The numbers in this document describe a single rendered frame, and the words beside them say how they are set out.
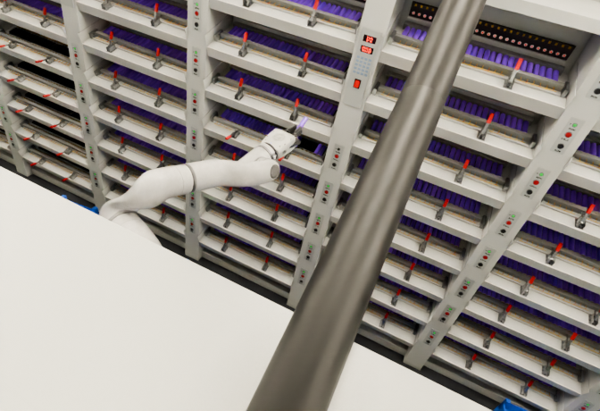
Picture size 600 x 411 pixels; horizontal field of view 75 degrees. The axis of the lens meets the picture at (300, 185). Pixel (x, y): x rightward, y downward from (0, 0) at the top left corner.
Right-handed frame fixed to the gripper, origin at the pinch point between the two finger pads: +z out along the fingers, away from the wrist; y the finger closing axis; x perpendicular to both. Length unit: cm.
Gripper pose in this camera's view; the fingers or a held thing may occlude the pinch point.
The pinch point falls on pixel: (295, 130)
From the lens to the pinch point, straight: 150.5
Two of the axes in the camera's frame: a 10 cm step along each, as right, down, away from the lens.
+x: 0.4, 7.1, 7.0
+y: -7.9, -4.1, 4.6
